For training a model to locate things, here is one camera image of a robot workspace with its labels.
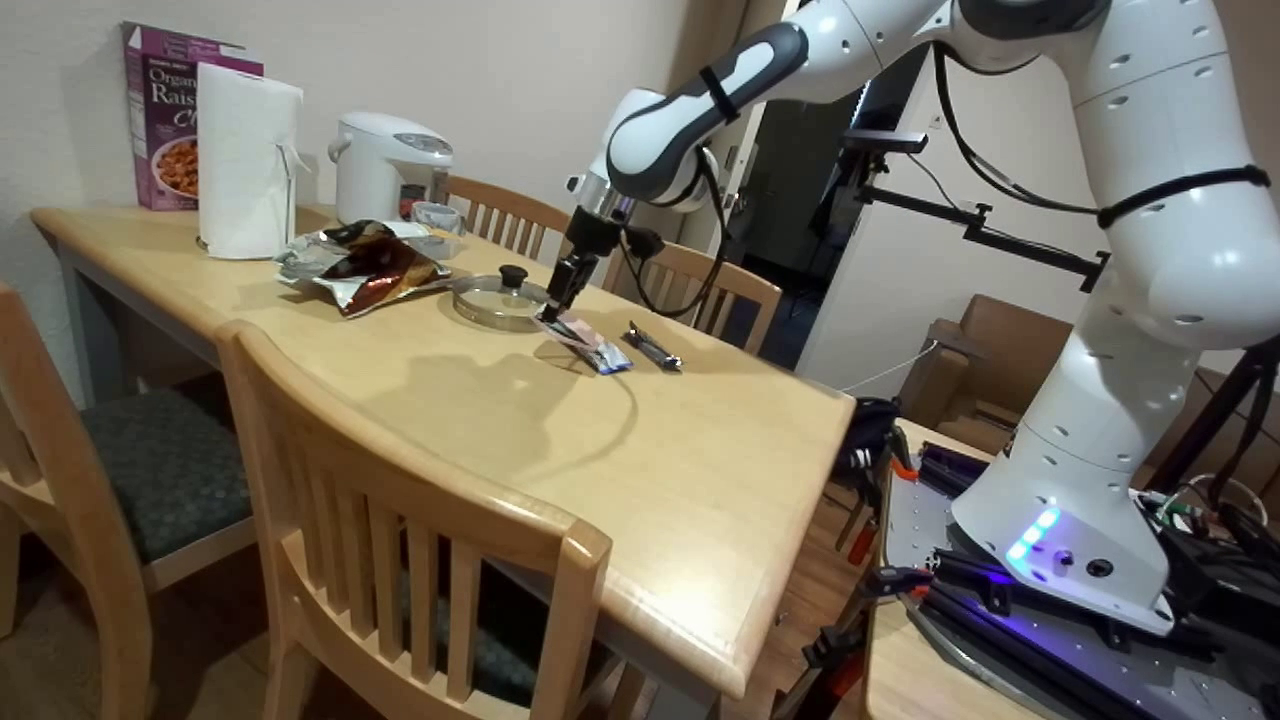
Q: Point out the wooden chair far right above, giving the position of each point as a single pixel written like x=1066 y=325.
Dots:
x=504 y=218

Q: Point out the dark KIND snack bar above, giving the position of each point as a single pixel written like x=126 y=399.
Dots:
x=655 y=349

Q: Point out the white paper towel roll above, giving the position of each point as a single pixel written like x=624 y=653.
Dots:
x=244 y=136

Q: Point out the glass pot lid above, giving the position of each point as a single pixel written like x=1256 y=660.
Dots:
x=502 y=297

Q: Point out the blue white snack wrapper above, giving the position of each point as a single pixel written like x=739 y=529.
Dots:
x=607 y=359

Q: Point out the white electric water boiler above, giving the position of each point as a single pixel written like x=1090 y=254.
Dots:
x=384 y=165

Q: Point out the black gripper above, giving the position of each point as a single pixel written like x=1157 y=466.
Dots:
x=595 y=230

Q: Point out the wooden chair with cushion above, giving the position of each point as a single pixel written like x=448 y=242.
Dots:
x=128 y=497

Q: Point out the wooden chair front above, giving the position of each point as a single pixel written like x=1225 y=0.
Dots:
x=375 y=556

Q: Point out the wooden chair near left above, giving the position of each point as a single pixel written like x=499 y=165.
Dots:
x=703 y=293

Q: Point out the cardboard box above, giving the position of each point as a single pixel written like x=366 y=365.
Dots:
x=981 y=370

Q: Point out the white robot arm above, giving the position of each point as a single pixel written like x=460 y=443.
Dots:
x=1188 y=223

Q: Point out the purple cereal box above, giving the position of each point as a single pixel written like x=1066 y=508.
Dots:
x=161 y=111

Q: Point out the pink card wallet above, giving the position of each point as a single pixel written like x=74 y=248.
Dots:
x=583 y=333

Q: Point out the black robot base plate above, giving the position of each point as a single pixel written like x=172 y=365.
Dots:
x=1083 y=627

